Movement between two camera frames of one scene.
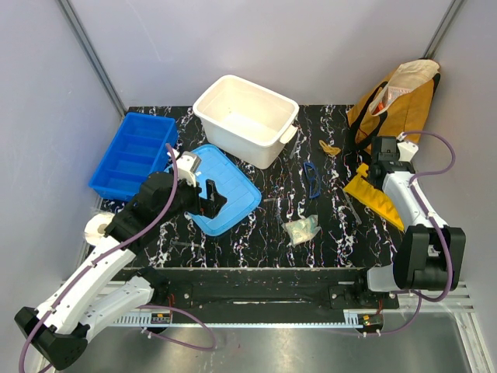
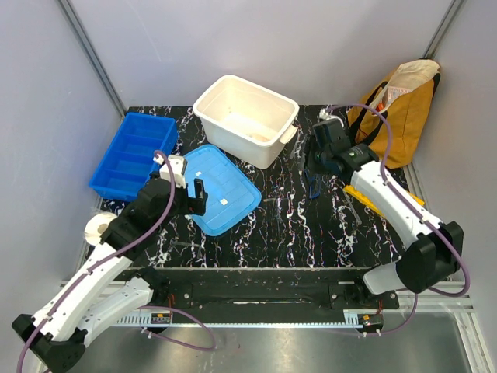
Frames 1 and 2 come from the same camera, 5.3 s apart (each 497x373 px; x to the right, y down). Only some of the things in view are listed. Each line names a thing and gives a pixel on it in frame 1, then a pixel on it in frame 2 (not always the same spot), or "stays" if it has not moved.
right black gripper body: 372,182 -> 322,156
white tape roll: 95,225 stays
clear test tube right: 358,217 stays
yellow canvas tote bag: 397,106 stays
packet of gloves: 302,229 -> 259,137
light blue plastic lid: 241,195 stays
